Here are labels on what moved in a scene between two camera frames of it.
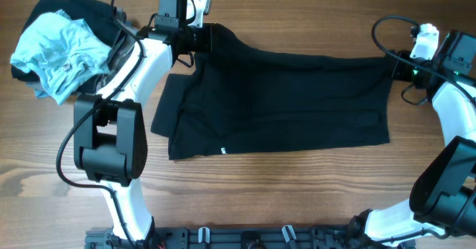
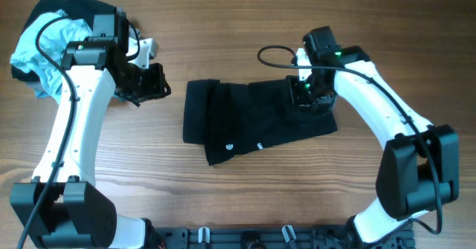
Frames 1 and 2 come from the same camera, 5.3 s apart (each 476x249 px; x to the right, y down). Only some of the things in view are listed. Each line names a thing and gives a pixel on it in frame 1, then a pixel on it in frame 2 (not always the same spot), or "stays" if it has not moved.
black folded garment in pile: x=102 y=16 stays
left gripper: x=207 y=43 -> x=157 y=89
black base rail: x=306 y=237 stays
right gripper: x=399 y=62 -> x=298 y=101
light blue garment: x=61 y=52 stays
